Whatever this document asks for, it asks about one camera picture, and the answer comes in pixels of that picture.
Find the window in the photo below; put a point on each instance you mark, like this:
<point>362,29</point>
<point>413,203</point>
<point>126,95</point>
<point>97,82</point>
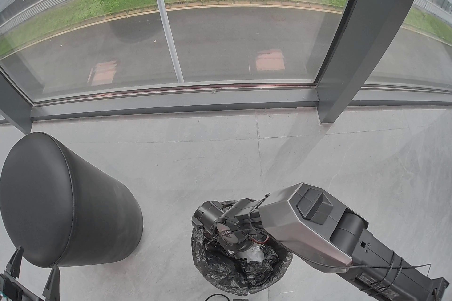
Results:
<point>370,45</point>

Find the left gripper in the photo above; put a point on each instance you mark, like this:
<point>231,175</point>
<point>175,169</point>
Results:
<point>17,290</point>

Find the black plastic bag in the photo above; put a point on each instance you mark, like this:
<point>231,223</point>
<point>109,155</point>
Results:
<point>219,271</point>

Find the dark grey round chair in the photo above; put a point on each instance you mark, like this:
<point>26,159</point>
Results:
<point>70,200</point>

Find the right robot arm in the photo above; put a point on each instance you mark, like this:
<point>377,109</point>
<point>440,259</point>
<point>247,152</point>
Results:
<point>310,232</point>

